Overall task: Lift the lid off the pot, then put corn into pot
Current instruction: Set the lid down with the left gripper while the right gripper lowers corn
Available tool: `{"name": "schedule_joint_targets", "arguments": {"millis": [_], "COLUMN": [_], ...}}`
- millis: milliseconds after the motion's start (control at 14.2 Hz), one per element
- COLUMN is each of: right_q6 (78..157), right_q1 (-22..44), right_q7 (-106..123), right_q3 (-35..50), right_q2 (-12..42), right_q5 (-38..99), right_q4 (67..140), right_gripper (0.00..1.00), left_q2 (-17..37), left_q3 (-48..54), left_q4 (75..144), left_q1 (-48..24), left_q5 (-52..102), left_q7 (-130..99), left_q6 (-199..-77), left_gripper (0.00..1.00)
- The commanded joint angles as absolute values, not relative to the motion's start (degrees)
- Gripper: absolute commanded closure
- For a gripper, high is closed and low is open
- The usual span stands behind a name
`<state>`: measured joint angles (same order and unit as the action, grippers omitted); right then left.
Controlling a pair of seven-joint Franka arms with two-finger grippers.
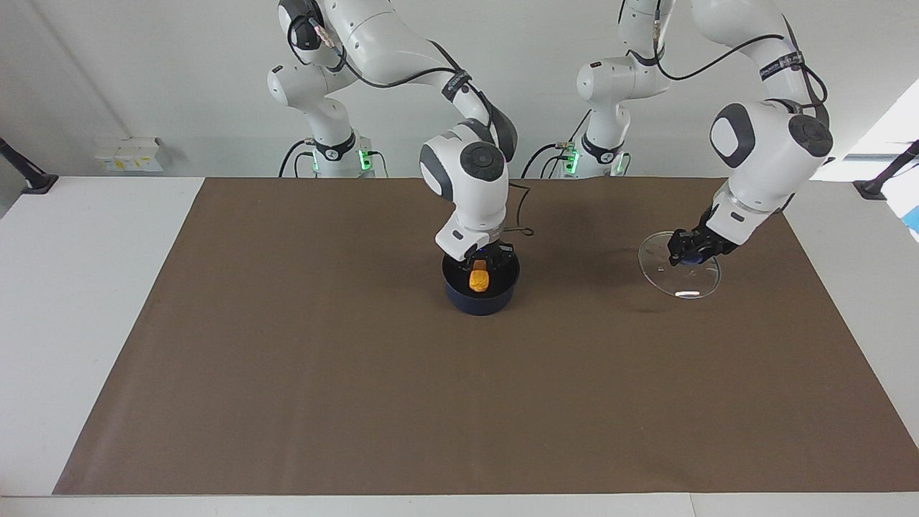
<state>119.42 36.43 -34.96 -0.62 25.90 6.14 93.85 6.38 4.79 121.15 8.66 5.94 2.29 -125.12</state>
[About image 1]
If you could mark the white wall socket box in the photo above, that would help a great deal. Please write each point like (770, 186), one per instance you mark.
(129, 154)

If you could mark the yellow toy corn cob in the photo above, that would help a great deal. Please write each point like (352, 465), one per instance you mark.
(479, 278)

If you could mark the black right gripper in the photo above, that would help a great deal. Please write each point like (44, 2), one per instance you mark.
(499, 253)

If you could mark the glass lid with blue knob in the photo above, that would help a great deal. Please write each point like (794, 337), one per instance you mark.
(682, 283)

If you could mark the brown table mat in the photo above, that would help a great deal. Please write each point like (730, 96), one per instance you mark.
(431, 395)

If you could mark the light blue object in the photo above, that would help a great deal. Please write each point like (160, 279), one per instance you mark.
(914, 219)

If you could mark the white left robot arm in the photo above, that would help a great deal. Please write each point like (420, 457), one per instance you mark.
(761, 151)

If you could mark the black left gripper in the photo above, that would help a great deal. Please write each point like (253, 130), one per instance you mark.
(707, 235)

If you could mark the black camera stand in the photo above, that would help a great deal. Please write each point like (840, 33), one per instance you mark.
(36, 183)
(872, 189)

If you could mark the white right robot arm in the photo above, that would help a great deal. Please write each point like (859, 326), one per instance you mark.
(474, 179)

